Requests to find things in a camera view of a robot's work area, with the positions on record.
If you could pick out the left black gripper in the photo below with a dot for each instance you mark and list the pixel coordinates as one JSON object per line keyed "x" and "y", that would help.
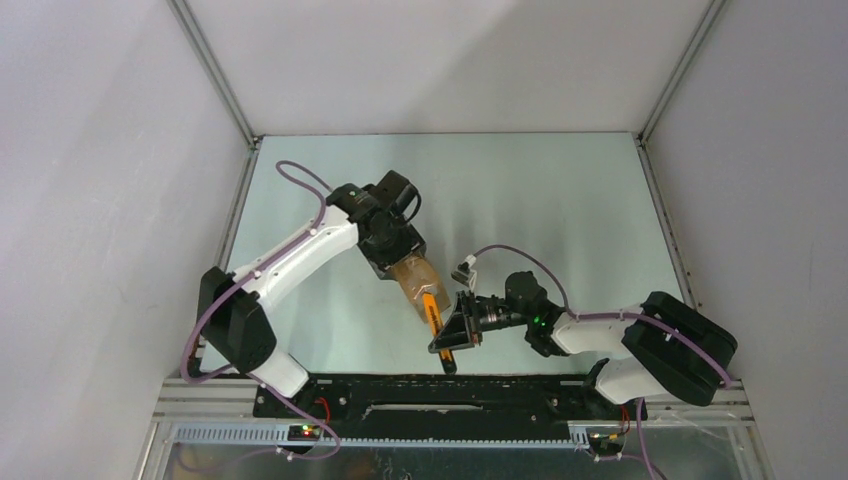
{"x": 410, "y": 241}

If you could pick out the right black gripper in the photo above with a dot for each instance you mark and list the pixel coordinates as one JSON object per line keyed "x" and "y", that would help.
{"x": 456, "y": 334}

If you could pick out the brown cardboard express box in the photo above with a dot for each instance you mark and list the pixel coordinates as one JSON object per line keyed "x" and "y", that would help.
{"x": 416, "y": 277}

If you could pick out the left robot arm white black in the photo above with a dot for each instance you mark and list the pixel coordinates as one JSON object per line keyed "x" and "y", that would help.
{"x": 233, "y": 307}

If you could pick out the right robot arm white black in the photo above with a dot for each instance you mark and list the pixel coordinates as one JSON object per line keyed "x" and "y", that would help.
{"x": 659, "y": 346}

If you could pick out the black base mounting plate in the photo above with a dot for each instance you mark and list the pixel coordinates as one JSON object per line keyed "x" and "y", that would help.
{"x": 479, "y": 407}

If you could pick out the right controller board with leds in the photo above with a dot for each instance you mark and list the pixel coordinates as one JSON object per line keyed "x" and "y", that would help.
{"x": 605, "y": 446}

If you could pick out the controller board with leds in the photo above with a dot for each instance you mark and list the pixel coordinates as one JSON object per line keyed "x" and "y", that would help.
{"x": 605, "y": 446}
{"x": 304, "y": 433}

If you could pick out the left controller board with leds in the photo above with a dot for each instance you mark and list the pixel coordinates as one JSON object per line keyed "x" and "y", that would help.
{"x": 304, "y": 433}

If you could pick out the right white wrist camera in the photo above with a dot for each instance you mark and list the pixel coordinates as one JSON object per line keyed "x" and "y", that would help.
{"x": 465, "y": 274}

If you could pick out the grey slotted cable duct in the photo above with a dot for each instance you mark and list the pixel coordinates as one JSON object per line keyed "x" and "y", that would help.
{"x": 284, "y": 435}

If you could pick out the left aluminium frame post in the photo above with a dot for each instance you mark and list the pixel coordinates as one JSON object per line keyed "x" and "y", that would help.
{"x": 201, "y": 46}

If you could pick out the aluminium frame post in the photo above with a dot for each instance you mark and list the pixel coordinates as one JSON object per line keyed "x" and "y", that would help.
{"x": 683, "y": 64}
{"x": 201, "y": 46}

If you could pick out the right aluminium frame post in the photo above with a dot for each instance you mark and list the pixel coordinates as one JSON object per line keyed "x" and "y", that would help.
{"x": 683, "y": 64}

